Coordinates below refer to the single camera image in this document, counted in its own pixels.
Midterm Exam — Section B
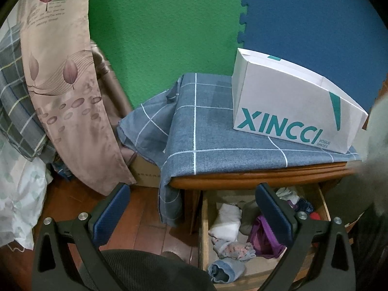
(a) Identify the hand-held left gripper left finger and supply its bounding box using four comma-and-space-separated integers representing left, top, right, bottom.
32, 183, 131, 291

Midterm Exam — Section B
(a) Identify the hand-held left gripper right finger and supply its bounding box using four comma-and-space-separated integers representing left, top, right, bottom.
255, 183, 356, 291

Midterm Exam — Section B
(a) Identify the white and purple underwear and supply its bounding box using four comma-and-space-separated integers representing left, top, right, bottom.
275, 187, 300, 210

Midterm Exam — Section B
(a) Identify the navy underwear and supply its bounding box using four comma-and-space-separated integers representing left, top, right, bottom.
293, 198, 315, 214

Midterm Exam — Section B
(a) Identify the white sock roll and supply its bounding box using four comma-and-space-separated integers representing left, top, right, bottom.
209, 204, 242, 239

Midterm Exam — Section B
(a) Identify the wooden drawer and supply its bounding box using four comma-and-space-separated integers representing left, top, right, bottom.
198, 185, 332, 291

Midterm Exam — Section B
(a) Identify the blue sock roll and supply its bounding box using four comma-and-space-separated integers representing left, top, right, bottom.
208, 258, 246, 284

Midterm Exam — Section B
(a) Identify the white shoe box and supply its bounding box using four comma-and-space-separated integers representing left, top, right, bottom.
232, 48, 369, 154

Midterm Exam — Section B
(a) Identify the wooden nightstand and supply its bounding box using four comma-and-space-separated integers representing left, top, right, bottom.
170, 158, 364, 291

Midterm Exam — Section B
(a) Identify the small cardboard box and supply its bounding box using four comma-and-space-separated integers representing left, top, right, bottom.
129, 154, 162, 188

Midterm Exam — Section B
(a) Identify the blue checked cloth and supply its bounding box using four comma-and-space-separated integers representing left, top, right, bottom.
117, 73, 361, 228

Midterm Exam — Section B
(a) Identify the grey plaid bedding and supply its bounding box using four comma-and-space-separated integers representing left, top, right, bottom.
0, 26, 61, 162

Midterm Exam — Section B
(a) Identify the beige floral curtain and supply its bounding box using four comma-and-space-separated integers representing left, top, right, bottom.
19, 0, 137, 196

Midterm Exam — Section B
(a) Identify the green foam mat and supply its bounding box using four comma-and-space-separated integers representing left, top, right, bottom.
88, 0, 252, 110

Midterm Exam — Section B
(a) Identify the blue foam mat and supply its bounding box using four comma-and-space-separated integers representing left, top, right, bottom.
241, 0, 388, 113

